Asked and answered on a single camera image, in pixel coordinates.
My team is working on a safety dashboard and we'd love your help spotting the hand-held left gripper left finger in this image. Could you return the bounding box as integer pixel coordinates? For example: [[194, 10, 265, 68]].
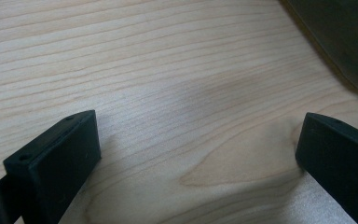
[[3, 109, 103, 224]]

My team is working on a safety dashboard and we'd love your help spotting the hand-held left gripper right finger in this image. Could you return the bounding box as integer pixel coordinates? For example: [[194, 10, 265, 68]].
[[295, 112, 358, 224]]

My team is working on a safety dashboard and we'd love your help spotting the clear plastic storage box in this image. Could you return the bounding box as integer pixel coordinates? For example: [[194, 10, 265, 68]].
[[279, 0, 358, 101]]

